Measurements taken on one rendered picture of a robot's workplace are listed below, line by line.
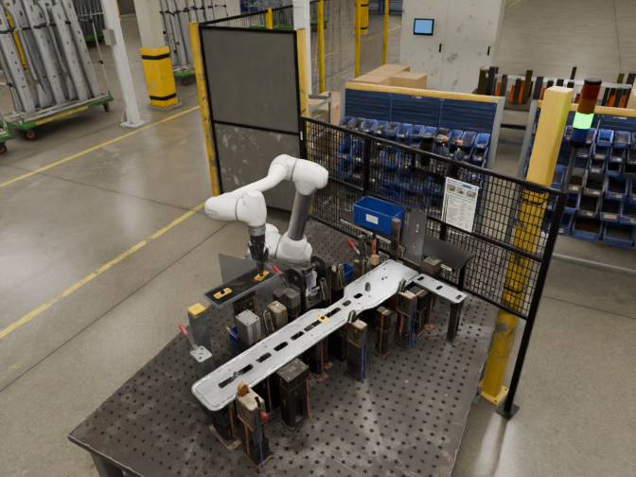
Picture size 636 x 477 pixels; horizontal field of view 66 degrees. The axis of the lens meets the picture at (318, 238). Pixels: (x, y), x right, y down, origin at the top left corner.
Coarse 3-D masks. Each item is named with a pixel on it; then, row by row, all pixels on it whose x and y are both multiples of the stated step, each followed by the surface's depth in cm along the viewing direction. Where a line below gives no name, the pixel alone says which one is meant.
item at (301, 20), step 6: (294, 0) 616; (300, 0) 613; (306, 0) 617; (294, 6) 620; (300, 6) 616; (306, 6) 620; (294, 12) 624; (300, 12) 620; (306, 12) 623; (294, 18) 627; (300, 18) 624; (306, 18) 626; (294, 24) 631; (300, 24) 628; (306, 24) 629; (306, 30) 633; (306, 36) 636; (312, 144) 720
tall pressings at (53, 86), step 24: (0, 0) 761; (24, 0) 788; (48, 0) 848; (24, 24) 815; (72, 24) 844; (24, 48) 801; (48, 48) 834; (72, 48) 848; (24, 72) 828; (48, 72) 841; (72, 72) 857; (24, 96) 806; (48, 96) 870; (72, 96) 886; (96, 96) 904
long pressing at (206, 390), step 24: (384, 264) 282; (360, 288) 263; (384, 288) 263; (312, 312) 246; (360, 312) 247; (288, 336) 231; (312, 336) 231; (240, 360) 219; (288, 360) 218; (216, 384) 206; (216, 408) 196
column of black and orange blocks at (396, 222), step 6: (396, 222) 286; (396, 228) 288; (396, 234) 290; (396, 240) 292; (390, 246) 297; (396, 246) 295; (390, 252) 299; (396, 252) 297; (390, 258) 301; (396, 258) 300
